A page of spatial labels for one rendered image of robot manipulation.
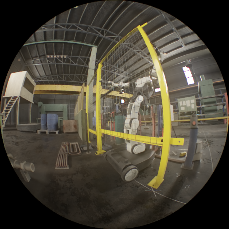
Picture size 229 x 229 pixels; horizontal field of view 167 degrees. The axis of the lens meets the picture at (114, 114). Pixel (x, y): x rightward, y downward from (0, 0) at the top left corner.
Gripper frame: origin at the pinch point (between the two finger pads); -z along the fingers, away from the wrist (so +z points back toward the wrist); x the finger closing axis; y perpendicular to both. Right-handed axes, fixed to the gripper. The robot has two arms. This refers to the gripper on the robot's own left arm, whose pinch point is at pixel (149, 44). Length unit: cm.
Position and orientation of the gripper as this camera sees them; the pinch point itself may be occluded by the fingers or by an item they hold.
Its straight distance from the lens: 95.7
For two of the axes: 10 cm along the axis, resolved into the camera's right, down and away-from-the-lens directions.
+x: 5.8, -0.7, -8.1
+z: 8.2, 0.1, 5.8
